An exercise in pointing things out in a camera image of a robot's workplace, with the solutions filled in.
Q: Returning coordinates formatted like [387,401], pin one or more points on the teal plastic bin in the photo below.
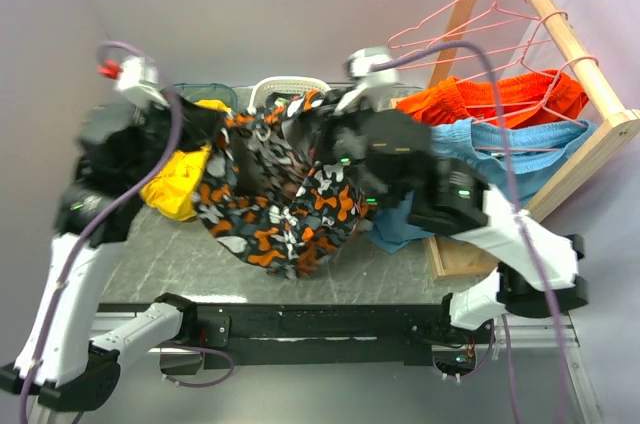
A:
[213,91]

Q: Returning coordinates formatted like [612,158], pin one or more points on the camouflage patterned shorts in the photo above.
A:
[265,198]

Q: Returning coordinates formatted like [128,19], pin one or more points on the wooden clothes rack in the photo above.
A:
[453,261]

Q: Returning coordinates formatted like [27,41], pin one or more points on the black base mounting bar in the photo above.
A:
[288,334]

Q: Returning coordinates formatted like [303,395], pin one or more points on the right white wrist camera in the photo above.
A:
[371,72]

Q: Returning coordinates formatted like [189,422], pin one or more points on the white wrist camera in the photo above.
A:
[371,72]
[136,80]

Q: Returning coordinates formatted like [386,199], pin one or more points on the white plastic basket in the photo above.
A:
[284,85]

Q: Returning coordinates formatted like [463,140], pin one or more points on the orange shorts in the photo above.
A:
[453,99]

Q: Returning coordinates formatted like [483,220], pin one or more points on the aluminium rail frame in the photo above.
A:
[514,382]

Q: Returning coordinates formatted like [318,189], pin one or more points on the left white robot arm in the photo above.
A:
[62,367]

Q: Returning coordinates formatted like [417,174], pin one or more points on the pink hanger holding orange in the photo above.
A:
[540,44]

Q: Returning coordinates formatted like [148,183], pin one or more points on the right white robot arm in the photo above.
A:
[537,274]

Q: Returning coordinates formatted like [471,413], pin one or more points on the yellow shorts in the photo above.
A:
[170,191]

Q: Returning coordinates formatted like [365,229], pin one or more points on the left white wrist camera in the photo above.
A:
[136,80]

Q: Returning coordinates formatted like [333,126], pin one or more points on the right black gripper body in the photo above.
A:
[340,132]

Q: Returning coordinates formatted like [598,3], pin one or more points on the light blue shorts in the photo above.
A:
[537,153]

